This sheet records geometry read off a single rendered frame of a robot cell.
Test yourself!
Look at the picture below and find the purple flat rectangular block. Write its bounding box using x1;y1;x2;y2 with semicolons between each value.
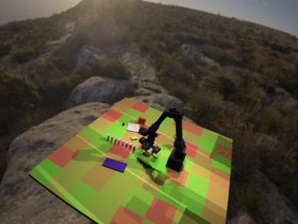
102;158;127;173

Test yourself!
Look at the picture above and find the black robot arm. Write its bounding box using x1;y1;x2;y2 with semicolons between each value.
138;107;187;161

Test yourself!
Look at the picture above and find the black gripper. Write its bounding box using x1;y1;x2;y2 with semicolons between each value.
138;137;161;155

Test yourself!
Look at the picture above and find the orange block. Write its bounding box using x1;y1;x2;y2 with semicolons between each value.
138;116;146;125

